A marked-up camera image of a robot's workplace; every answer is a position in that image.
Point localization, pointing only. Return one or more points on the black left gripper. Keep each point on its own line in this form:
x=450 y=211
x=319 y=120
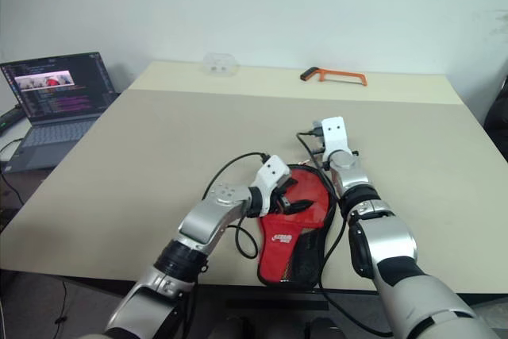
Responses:
x=278 y=202

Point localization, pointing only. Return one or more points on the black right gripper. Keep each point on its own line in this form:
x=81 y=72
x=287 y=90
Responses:
x=317 y=151

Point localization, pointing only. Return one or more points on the red table tennis paddle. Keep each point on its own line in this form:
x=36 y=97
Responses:
x=313 y=192

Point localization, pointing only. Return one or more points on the black and red paddle case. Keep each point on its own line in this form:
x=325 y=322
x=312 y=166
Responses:
x=285 y=243

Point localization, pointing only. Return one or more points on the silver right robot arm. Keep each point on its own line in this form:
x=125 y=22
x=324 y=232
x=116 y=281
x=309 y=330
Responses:
x=381 y=243

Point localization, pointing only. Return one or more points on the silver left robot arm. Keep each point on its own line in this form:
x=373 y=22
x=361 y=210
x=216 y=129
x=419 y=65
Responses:
x=206 y=216

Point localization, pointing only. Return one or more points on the orange hacksaw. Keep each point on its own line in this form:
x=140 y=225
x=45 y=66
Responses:
x=341 y=74

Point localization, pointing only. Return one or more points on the black bar under table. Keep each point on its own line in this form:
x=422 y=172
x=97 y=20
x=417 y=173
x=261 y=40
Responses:
x=278 y=304

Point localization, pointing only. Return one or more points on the clear plastic container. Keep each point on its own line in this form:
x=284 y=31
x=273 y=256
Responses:
x=220 y=64

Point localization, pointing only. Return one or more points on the person in dark jacket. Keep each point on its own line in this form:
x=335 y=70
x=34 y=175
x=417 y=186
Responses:
x=498 y=112

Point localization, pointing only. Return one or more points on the grey open laptop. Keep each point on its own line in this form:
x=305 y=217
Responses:
x=59 y=89

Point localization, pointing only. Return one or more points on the dark side desk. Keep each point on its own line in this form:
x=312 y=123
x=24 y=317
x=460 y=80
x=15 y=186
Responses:
x=24 y=192

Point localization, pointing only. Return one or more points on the black device with green light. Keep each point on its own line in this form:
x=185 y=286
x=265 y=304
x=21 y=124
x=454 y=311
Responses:
x=10 y=118

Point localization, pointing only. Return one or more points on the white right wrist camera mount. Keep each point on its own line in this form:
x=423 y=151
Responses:
x=335 y=136

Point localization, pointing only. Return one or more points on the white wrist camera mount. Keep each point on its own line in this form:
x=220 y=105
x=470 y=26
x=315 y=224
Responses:
x=335 y=136
x=272 y=172

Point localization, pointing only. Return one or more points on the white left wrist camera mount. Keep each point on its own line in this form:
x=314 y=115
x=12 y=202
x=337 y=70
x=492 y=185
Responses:
x=272 y=172

